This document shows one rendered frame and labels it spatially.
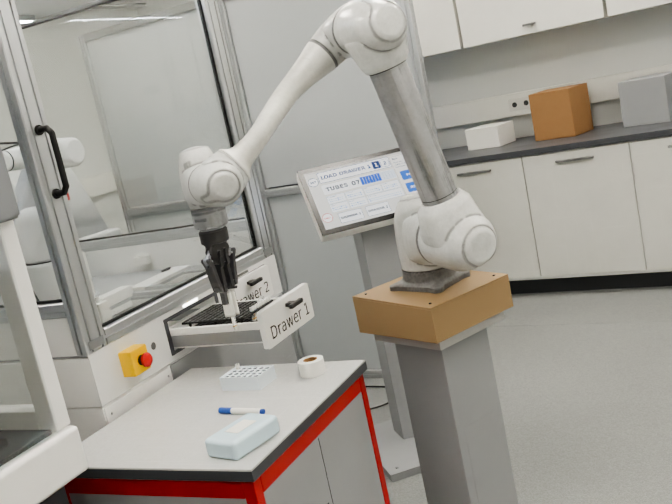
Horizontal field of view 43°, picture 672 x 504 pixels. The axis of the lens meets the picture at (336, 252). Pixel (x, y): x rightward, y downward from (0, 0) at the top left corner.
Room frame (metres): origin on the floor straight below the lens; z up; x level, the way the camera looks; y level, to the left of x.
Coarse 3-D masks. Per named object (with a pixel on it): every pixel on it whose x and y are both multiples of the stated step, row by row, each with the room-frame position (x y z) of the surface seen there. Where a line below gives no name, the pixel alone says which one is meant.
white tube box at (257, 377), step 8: (240, 368) 2.25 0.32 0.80; (248, 368) 2.24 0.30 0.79; (256, 368) 2.23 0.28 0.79; (264, 368) 2.21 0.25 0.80; (272, 368) 2.20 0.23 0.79; (224, 376) 2.21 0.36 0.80; (232, 376) 2.20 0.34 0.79; (240, 376) 2.18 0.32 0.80; (248, 376) 2.17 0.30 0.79; (256, 376) 2.16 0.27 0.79; (264, 376) 2.17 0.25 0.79; (272, 376) 2.20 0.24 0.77; (224, 384) 2.19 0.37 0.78; (232, 384) 2.18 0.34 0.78; (240, 384) 2.17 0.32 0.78; (248, 384) 2.16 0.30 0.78; (256, 384) 2.14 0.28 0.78; (264, 384) 2.16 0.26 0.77
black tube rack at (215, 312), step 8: (216, 304) 2.63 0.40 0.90; (240, 304) 2.56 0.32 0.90; (248, 304) 2.54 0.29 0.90; (200, 312) 2.57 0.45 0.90; (208, 312) 2.55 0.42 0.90; (216, 312) 2.52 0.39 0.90; (240, 312) 2.47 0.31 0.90; (192, 320) 2.49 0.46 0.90; (200, 320) 2.47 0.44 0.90; (208, 320) 2.45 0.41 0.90; (216, 320) 2.43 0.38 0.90; (224, 320) 2.42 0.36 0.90; (240, 320) 2.49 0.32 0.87; (248, 320) 2.46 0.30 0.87; (256, 320) 2.44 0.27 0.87
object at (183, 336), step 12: (252, 300) 2.61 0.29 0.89; (180, 324) 2.53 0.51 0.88; (192, 324) 2.58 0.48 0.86; (228, 324) 2.37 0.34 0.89; (240, 324) 2.35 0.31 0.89; (252, 324) 2.33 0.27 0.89; (180, 336) 2.44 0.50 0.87; (192, 336) 2.42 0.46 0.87; (204, 336) 2.40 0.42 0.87; (216, 336) 2.39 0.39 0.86; (228, 336) 2.37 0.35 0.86; (240, 336) 2.35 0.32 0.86; (252, 336) 2.33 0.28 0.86
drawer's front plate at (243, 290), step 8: (256, 272) 2.90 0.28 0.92; (264, 272) 2.95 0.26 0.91; (240, 280) 2.80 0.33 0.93; (248, 280) 2.85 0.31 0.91; (264, 280) 2.94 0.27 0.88; (240, 288) 2.80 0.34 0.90; (248, 288) 2.84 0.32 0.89; (256, 288) 2.88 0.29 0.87; (264, 288) 2.92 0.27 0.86; (272, 288) 2.97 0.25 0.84; (240, 296) 2.79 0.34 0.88; (256, 296) 2.87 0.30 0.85
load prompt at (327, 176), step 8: (376, 160) 3.37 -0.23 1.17; (384, 160) 3.37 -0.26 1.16; (344, 168) 3.34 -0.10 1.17; (352, 168) 3.34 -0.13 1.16; (360, 168) 3.34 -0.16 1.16; (368, 168) 3.34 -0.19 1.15; (376, 168) 3.35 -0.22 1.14; (384, 168) 3.35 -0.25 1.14; (320, 176) 3.31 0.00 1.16; (328, 176) 3.31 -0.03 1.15; (336, 176) 3.31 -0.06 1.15; (344, 176) 3.31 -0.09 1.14
